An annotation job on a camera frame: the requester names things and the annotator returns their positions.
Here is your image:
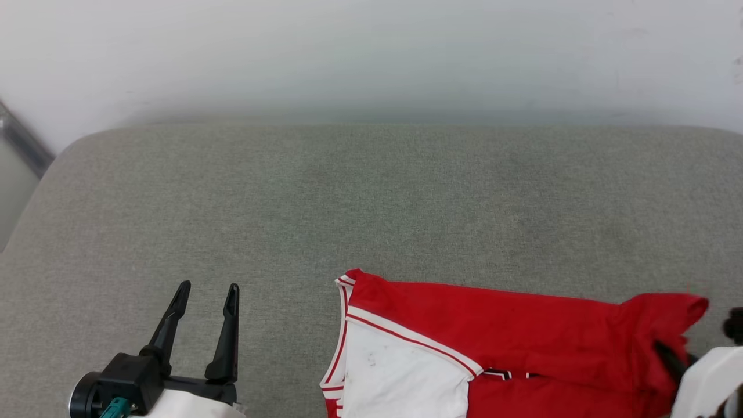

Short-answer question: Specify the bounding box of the grey metal frame bar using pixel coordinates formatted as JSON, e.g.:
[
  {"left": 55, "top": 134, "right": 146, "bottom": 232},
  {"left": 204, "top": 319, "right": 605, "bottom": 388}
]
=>
[{"left": 0, "top": 100, "right": 56, "bottom": 179}]

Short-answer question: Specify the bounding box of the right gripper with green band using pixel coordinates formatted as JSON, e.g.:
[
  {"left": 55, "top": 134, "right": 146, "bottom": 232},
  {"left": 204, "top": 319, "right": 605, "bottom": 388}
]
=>
[{"left": 653, "top": 341, "right": 743, "bottom": 418}]

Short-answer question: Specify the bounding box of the grey fabric sofa seat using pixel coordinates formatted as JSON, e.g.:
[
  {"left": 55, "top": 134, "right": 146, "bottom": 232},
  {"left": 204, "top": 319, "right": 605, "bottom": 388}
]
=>
[{"left": 0, "top": 123, "right": 743, "bottom": 418}]

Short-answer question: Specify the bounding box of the red and white sports jersey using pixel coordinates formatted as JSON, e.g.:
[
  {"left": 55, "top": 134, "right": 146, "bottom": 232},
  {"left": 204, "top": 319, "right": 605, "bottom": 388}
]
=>
[{"left": 319, "top": 268, "right": 710, "bottom": 418}]

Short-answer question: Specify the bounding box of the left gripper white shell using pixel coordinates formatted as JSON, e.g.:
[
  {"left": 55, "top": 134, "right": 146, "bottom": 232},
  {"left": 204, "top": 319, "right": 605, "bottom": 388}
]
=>
[{"left": 131, "top": 280, "right": 248, "bottom": 418}]

